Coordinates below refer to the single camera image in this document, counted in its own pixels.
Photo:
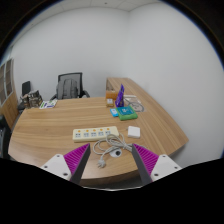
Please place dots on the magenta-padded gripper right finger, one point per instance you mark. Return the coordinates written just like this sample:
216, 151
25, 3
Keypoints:
163, 166

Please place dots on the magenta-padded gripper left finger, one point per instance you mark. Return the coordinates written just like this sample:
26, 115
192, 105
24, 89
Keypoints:
60, 166

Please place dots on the white charger block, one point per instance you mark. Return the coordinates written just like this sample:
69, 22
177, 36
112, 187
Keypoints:
134, 132

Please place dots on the cream power strip orange switches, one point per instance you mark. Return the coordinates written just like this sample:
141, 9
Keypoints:
95, 134

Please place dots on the green folded cloth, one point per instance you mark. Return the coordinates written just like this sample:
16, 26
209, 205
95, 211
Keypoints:
128, 117

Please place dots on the green white leaflet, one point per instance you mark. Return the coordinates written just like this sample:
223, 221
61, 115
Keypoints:
48, 104

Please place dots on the clear plastic bag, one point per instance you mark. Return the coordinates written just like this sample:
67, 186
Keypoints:
136, 105

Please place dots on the teal printed booklet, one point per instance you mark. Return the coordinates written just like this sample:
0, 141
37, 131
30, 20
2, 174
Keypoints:
125, 111

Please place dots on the dark printed boxes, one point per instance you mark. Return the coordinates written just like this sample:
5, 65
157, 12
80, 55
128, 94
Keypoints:
32, 99

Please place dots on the grey backpack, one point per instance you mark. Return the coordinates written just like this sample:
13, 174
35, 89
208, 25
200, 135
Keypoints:
67, 89

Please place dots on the orange-brown cardboard box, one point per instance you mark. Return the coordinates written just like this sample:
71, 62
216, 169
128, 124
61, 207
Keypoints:
111, 94

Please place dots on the black mesh office chair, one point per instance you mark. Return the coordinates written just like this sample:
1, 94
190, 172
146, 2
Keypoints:
78, 77

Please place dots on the wooden shelf unit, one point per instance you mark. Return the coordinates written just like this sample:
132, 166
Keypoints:
8, 90

